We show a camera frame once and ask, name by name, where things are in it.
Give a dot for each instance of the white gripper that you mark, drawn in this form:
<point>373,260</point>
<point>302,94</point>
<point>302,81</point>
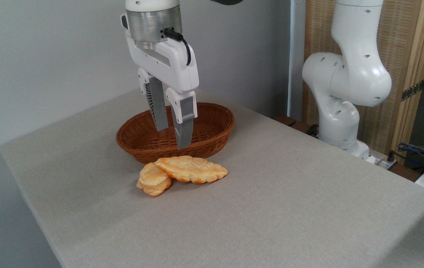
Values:
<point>174,63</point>

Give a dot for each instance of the long golden bread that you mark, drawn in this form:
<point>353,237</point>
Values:
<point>193,169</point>

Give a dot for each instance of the brown wicker basket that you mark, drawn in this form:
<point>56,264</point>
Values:
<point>212,130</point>

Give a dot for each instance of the round golden bread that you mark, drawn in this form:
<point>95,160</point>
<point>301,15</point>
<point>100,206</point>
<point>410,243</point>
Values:
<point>153,183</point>

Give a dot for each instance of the brown wooden block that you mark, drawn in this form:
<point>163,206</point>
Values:
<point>301,127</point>
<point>284,120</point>

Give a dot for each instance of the white vertical pole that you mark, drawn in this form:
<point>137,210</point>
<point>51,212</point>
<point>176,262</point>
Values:
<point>296,56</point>

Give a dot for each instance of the white power strip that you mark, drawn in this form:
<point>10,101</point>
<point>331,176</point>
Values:
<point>381,161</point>

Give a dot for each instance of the wood and rattan folding screen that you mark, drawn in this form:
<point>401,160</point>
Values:
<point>401,44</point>

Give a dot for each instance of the dark metal screen hinge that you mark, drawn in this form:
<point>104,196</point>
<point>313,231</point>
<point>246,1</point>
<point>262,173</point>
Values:
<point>413,90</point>

